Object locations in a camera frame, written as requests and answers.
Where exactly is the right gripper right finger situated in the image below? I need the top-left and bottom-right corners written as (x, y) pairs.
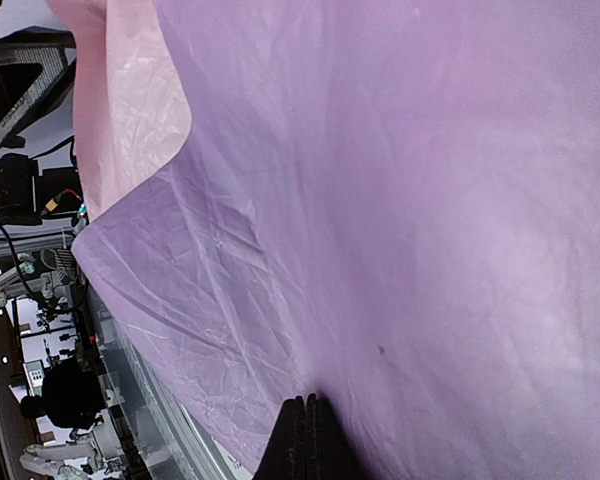
top-left (305, 393), bottom-right (370, 480)

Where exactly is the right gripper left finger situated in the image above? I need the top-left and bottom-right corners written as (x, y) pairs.
top-left (253, 397), bottom-right (306, 480)

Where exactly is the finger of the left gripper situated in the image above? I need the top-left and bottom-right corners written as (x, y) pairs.
top-left (0, 43), bottom-right (75, 149)

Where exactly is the pink wrapping paper sheet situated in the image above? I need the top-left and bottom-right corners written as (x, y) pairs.
top-left (74, 1), bottom-right (600, 479)

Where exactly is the person in background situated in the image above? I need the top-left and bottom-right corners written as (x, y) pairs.
top-left (20, 358), bottom-right (106, 430)

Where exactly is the front aluminium rail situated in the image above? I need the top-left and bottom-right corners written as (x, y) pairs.
top-left (0, 230), bottom-right (250, 479)

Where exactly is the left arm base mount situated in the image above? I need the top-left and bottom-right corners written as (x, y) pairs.
top-left (0, 154), bottom-right (84, 226)

